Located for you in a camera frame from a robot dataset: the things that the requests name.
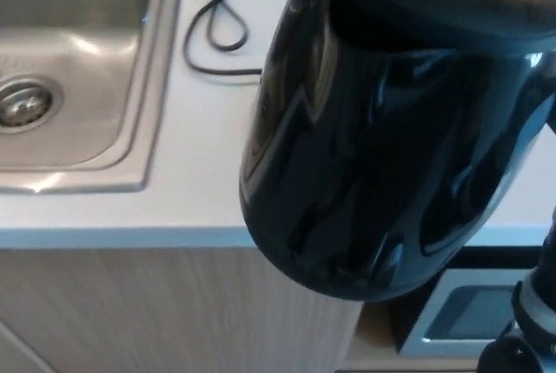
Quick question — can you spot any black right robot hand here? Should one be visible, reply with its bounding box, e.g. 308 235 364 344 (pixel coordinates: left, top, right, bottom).
532 198 556 281

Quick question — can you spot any black electric kettle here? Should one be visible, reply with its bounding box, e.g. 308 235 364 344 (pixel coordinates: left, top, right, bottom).
238 0 556 303

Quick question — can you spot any built-in kitchen appliance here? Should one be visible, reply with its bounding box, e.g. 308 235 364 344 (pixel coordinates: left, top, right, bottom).
360 233 556 359

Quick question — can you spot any stainless steel sink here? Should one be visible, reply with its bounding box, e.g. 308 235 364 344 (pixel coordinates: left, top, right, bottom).
0 0 186 194

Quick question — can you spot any metal sink drain strainer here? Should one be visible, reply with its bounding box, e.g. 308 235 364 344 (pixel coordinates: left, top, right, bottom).
0 75 64 133

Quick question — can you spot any black power cord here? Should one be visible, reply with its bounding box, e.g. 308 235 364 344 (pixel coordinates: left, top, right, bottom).
184 0 314 87

